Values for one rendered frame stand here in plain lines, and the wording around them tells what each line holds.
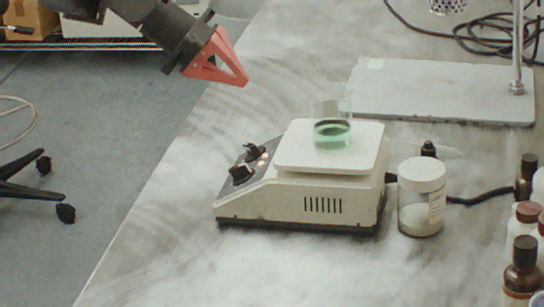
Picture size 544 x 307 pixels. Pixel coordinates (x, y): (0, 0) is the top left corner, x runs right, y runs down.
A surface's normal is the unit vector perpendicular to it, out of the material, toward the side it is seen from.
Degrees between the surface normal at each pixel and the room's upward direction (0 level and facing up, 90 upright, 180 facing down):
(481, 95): 0
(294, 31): 0
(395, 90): 0
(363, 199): 90
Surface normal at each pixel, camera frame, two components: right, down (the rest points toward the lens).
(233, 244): -0.07, -0.87
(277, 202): -0.23, 0.48
